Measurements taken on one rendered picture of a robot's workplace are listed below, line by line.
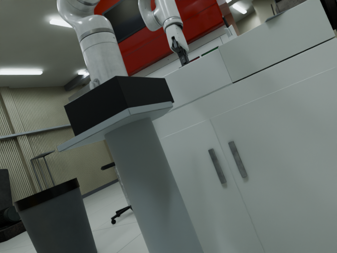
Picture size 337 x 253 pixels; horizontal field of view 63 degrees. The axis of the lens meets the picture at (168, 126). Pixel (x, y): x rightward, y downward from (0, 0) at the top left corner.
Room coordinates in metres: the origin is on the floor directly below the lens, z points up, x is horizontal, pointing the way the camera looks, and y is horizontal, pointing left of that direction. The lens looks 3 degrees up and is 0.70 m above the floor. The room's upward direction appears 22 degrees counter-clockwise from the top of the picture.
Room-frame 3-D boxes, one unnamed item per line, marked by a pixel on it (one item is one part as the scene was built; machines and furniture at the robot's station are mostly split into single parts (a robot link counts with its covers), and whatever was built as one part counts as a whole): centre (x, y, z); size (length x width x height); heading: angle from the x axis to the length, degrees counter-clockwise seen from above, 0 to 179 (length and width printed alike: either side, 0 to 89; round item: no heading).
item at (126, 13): (2.04, -0.30, 1.52); 0.81 x 0.75 x 0.60; 66
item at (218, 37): (1.76, -0.17, 1.02); 0.81 x 0.03 x 0.40; 66
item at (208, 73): (1.17, -0.05, 0.89); 0.55 x 0.09 x 0.14; 66
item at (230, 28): (1.28, -0.43, 1.03); 0.06 x 0.04 x 0.13; 156
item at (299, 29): (1.23, -0.57, 0.89); 0.62 x 0.35 x 0.14; 156
